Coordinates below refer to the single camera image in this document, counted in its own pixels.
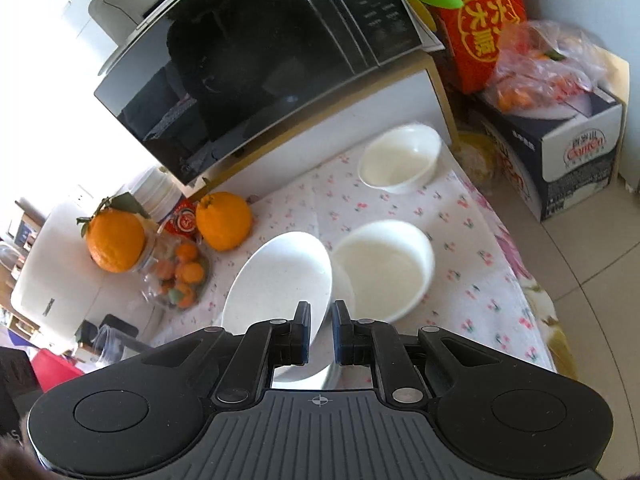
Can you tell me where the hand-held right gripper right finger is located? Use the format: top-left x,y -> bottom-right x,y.
331,300 -> 506,405

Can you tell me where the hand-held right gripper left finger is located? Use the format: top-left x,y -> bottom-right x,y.
140,301 -> 313,406

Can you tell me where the small white bowl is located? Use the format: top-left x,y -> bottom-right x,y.
358,125 -> 442,195

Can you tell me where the red chair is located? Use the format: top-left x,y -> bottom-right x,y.
31,349 -> 85,392

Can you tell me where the cream air fryer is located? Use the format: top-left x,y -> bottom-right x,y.
10,200 -> 166,361

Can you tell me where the pile of small tangerines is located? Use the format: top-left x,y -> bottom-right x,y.
155,242 -> 206,308

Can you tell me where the cherry print tablecloth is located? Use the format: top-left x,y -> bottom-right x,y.
150,137 -> 573,376

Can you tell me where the large orange with leaves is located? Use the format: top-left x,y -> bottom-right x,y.
76,197 -> 151,274

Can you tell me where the yellow plastic bag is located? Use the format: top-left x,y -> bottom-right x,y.
452,130 -> 503,191

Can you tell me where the black microwave oven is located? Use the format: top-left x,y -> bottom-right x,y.
89,0 -> 435,187

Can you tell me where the printed cardboard box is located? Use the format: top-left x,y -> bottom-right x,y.
467,82 -> 628,223

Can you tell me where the red gift box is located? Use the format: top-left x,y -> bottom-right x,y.
425,0 -> 531,95

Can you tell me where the plastic bag of oranges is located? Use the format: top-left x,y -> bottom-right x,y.
492,20 -> 613,111

